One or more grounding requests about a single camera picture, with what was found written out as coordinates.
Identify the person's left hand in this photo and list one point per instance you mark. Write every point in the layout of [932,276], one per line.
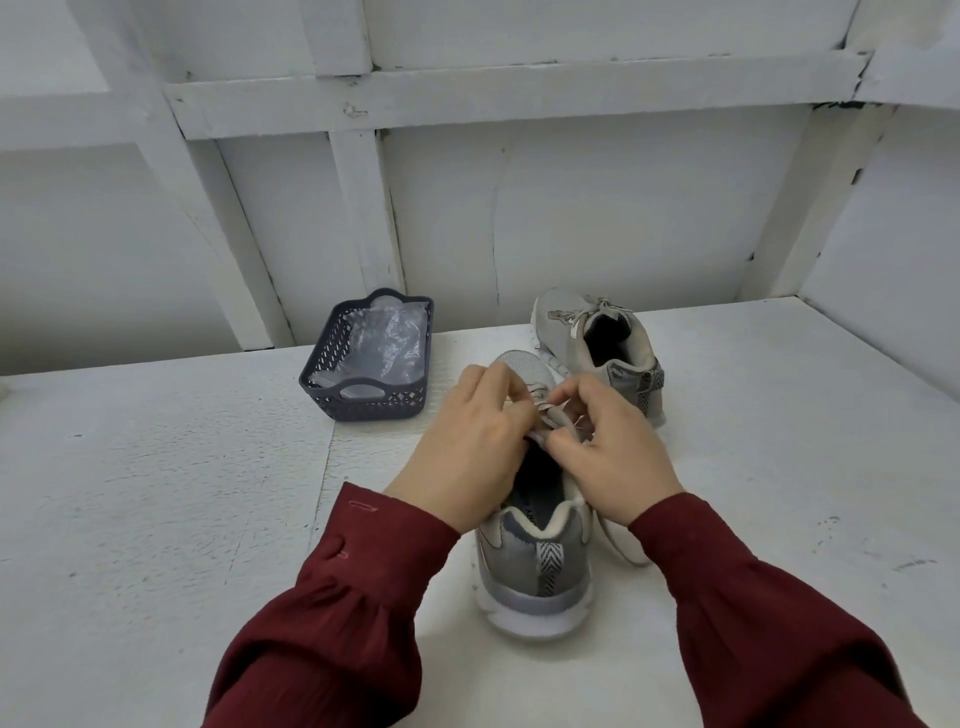
[473,450]

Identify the person's right hand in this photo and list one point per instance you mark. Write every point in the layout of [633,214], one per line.
[623,458]

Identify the grey shoelace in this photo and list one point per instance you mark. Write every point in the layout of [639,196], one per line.
[578,315]
[552,417]

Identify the grey mesh shoe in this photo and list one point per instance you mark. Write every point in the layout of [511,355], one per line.
[615,338]
[537,578]

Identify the clear plastic bag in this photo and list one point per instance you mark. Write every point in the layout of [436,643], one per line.
[383,348]

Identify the person's right forearm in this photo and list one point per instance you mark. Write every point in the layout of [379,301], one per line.
[765,630]

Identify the person's left forearm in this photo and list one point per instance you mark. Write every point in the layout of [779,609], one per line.
[338,630]

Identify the dark plastic lattice basket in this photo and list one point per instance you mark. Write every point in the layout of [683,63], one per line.
[333,393]

